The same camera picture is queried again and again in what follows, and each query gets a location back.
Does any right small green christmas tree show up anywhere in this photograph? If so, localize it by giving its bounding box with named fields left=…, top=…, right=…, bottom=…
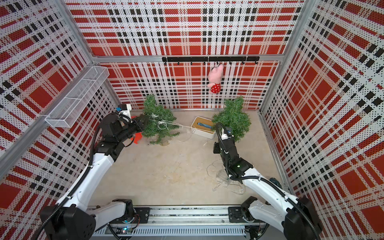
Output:
left=212, top=97, right=252, bottom=142

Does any left small green christmas tree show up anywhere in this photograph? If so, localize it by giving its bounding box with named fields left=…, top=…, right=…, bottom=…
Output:
left=142, top=95, right=180, bottom=145

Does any teal alarm clock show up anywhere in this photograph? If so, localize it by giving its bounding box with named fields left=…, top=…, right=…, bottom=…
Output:
left=269, top=178, right=282, bottom=188

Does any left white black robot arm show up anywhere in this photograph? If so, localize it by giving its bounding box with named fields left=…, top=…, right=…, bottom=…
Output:
left=32, top=112, right=150, bottom=240

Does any white tissue box wooden lid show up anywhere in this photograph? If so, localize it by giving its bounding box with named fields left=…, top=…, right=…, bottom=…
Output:
left=191, top=117, right=216, bottom=139

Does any clear star string light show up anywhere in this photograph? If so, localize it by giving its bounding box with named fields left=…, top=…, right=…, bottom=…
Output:
left=143, top=114, right=193, bottom=146

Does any black wall hook rail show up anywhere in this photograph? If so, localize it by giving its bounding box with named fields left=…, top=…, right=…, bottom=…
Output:
left=162, top=56, right=260, bottom=64

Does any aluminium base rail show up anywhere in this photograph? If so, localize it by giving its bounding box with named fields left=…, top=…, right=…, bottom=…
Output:
left=64, top=204, right=313, bottom=238

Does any white wire mesh basket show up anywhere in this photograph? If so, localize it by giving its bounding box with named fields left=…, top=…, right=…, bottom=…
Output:
left=45, top=66, right=109, bottom=128

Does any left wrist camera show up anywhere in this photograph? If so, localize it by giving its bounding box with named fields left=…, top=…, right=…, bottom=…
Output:
left=116, top=104, right=132, bottom=120

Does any red shark plush toy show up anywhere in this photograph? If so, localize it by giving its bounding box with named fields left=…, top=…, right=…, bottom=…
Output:
left=130, top=132, right=142, bottom=145

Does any right clear string light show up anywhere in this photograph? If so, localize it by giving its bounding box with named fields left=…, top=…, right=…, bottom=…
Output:
left=206, top=160, right=246, bottom=196

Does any small green christmas tree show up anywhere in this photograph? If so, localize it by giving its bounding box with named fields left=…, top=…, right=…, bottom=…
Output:
left=142, top=95, right=180, bottom=145
left=212, top=97, right=252, bottom=142

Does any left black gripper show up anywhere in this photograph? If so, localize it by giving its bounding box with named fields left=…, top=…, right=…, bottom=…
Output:
left=117, top=115, right=150, bottom=143

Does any pink pig plush toy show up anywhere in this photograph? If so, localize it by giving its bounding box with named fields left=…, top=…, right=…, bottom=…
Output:
left=207, top=64, right=224, bottom=94

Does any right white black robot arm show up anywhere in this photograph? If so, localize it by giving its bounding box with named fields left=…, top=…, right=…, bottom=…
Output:
left=214, top=123, right=323, bottom=240

